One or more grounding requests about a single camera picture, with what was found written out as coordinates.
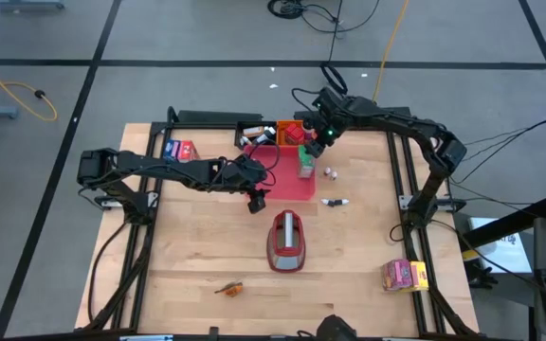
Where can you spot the black squeeze bottle white collar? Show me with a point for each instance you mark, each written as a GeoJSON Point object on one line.
{"type": "Point", "coordinates": [263, 137]}

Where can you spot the white paper sheet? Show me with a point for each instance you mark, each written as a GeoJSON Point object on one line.
{"type": "Point", "coordinates": [500, 251]}

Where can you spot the green Apple Jacks cereal box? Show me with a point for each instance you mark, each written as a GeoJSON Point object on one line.
{"type": "Point", "coordinates": [306, 163]}

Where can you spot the red Froot Loops cereal box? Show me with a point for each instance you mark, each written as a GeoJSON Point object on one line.
{"type": "Point", "coordinates": [187, 151]}

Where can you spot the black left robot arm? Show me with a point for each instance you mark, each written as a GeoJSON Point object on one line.
{"type": "Point", "coordinates": [169, 170]}

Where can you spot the orange plastic mesh basket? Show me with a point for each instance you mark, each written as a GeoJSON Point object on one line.
{"type": "Point", "coordinates": [281, 132]}

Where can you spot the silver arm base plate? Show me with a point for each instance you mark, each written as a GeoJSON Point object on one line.
{"type": "Point", "coordinates": [405, 202]}
{"type": "Point", "coordinates": [104, 203]}

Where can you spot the yellow cereal box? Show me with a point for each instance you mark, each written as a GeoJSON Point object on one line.
{"type": "Point", "coordinates": [419, 275]}

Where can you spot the purple Raisin Bran cereal box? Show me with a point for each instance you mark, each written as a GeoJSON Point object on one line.
{"type": "Point", "coordinates": [396, 274]}

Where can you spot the black table-level camera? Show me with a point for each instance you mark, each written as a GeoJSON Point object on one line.
{"type": "Point", "coordinates": [334, 329]}

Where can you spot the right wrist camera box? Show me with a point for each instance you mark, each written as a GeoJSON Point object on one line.
{"type": "Point", "coordinates": [322, 102]}

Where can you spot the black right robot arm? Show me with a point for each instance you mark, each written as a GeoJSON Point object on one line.
{"type": "Point", "coordinates": [396, 120]}

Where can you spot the black plastic mesh basket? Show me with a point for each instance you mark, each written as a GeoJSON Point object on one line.
{"type": "Point", "coordinates": [240, 128]}

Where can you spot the blue Frosted Flakes cereal box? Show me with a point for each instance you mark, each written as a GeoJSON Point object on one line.
{"type": "Point", "coordinates": [171, 149]}

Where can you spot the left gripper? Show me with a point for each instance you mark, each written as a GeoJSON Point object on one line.
{"type": "Point", "coordinates": [244, 170]}

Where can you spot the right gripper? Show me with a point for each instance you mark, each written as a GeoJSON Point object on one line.
{"type": "Point", "coordinates": [331, 130]}

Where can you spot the steel box grater red trim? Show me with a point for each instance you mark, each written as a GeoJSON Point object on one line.
{"type": "Point", "coordinates": [286, 241]}

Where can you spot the pink plastic bin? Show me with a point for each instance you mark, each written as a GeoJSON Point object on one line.
{"type": "Point", "coordinates": [278, 184]}

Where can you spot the orange brown taco seasoning packet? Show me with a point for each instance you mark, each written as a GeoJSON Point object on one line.
{"type": "Point", "coordinates": [230, 289]}

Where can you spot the small white dropper bottles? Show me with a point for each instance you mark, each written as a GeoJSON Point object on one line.
{"type": "Point", "coordinates": [243, 140]}

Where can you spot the black aluminium table frame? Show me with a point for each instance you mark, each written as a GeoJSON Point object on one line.
{"type": "Point", "coordinates": [216, 116]}

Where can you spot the red-lidded patterned spice jar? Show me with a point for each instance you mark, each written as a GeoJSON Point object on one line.
{"type": "Point", "coordinates": [295, 134]}

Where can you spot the marker pen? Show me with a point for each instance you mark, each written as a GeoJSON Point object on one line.
{"type": "Point", "coordinates": [334, 202]}

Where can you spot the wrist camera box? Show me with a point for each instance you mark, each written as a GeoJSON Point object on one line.
{"type": "Point", "coordinates": [257, 202]}
{"type": "Point", "coordinates": [322, 102]}

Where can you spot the orange squeeze bottle white cap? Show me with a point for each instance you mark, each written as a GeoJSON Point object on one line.
{"type": "Point", "coordinates": [254, 131]}

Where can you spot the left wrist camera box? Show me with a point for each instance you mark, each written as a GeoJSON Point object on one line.
{"type": "Point", "coordinates": [257, 202]}

